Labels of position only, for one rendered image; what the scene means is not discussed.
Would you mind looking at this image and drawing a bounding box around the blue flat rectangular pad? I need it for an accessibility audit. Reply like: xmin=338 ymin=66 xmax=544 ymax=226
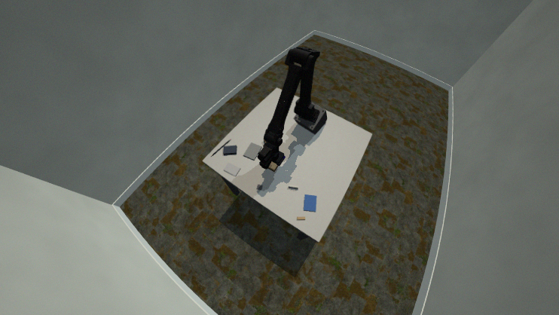
xmin=304 ymin=194 xmax=316 ymax=212

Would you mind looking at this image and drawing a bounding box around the wooden ball-in-hole puzzle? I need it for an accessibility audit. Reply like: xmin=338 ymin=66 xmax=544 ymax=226
xmin=268 ymin=162 xmax=278 ymax=172

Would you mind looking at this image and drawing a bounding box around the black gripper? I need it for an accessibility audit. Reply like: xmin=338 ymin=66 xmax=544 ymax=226
xmin=272 ymin=151 xmax=286 ymax=166

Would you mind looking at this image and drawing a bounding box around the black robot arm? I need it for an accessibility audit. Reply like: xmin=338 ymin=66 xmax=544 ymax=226
xmin=258 ymin=47 xmax=320 ymax=169

